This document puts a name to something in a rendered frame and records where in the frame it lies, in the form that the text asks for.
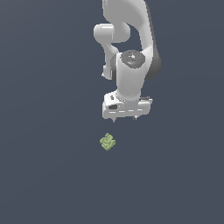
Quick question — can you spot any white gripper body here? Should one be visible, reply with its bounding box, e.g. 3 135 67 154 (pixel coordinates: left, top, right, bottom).
101 90 154 121

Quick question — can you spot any small green blocky object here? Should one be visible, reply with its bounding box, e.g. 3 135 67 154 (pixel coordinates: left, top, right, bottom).
99 132 116 151

